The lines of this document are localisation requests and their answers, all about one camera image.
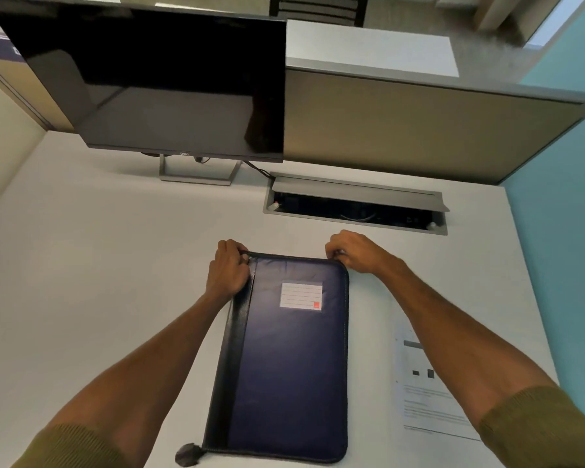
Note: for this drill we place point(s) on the beige desk partition panel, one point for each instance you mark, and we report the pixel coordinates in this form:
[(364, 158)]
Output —
[(419, 126)]

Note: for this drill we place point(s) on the printed paper sheet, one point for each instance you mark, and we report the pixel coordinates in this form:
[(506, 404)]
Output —
[(426, 385)]

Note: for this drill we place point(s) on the person's left hand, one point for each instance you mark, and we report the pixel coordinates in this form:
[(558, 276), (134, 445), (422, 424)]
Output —
[(226, 277)]

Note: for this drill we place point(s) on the white neighbouring desk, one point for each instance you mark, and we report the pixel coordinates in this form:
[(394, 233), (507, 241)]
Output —
[(370, 46)]

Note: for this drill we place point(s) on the person's right forearm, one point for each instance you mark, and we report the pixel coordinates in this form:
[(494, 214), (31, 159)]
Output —
[(473, 360)]

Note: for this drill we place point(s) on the dark chair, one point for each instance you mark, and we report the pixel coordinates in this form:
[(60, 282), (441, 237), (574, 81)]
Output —
[(317, 8)]

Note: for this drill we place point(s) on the dark blue zippered folder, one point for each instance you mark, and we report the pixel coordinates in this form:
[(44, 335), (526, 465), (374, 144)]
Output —
[(285, 360)]

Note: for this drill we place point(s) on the person's left fingers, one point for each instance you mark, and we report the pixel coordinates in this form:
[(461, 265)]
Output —
[(234, 249)]

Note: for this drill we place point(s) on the person's left forearm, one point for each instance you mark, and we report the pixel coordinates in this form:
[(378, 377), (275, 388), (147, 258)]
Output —
[(136, 375)]

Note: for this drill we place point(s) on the grey monitor stand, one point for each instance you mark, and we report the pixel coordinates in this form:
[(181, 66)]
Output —
[(197, 172)]

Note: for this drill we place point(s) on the person's right fingers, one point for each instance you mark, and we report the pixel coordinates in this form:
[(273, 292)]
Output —
[(336, 247)]

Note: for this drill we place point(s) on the black computer monitor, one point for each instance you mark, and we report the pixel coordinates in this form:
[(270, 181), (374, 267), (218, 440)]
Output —
[(146, 82)]

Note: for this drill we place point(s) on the person's right hand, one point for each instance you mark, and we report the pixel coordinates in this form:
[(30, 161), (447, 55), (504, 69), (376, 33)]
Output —
[(358, 252)]

